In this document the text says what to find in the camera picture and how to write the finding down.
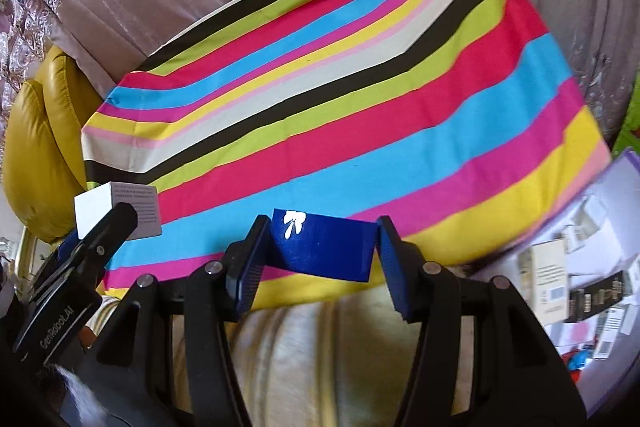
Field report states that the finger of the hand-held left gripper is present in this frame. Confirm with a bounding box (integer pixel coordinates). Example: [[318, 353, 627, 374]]
[[27, 203, 139, 308], [55, 229, 83, 260]]

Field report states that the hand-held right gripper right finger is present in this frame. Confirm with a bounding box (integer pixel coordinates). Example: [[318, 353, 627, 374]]
[[375, 214, 576, 427]]

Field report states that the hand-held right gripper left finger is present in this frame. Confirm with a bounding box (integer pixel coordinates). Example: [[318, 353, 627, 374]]
[[92, 214, 273, 427]]

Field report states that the white grey box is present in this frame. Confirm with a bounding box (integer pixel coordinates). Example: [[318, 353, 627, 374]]
[[74, 182, 163, 240]]

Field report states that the blue box white bow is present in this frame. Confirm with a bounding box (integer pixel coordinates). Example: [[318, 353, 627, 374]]
[[270, 208, 377, 284]]

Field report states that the tall beige box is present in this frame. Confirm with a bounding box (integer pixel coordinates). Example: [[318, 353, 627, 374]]
[[529, 239, 570, 324]]

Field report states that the black box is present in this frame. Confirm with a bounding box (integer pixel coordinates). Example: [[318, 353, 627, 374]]
[[564, 269, 627, 324]]

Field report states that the red blue toy car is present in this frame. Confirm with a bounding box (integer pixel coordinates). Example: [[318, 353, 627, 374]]
[[562, 346, 593, 373]]

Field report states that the purple cardboard box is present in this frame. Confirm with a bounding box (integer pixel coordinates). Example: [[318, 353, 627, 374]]
[[470, 147, 640, 418]]

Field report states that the yellow leather sofa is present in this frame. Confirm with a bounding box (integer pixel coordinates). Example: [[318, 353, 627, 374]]
[[2, 46, 108, 244]]

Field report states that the beige striped cushion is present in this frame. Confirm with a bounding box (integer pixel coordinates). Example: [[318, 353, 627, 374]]
[[95, 277, 483, 427]]

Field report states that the colourful striped cloth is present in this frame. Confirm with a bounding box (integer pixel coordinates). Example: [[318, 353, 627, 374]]
[[81, 0, 613, 310]]

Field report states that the green cartoon mat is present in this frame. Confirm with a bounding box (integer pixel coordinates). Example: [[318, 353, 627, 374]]
[[612, 77, 640, 158]]

